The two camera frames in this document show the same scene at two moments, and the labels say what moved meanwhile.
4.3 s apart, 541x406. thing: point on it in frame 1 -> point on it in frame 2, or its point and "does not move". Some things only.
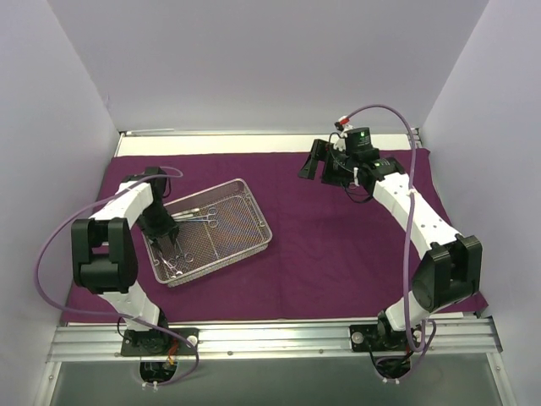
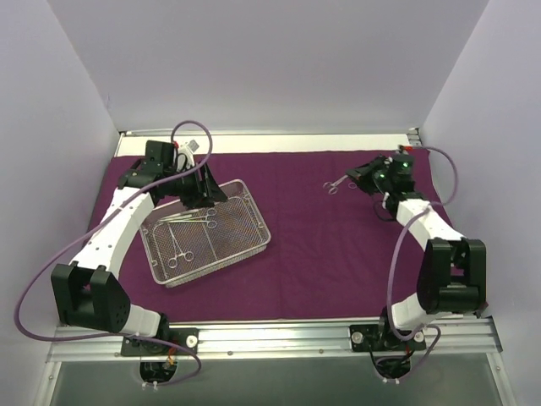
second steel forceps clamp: (212, 211) does not move
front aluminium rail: (470, 339) does not move
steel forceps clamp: (188, 257) does not move
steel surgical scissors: (173, 270) -> (333, 186)
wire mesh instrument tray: (215, 227) does not move
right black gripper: (323, 161) -> (371, 178)
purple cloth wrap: (335, 256) does not move
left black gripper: (162, 230) -> (203, 186)
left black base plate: (157, 342) does not move
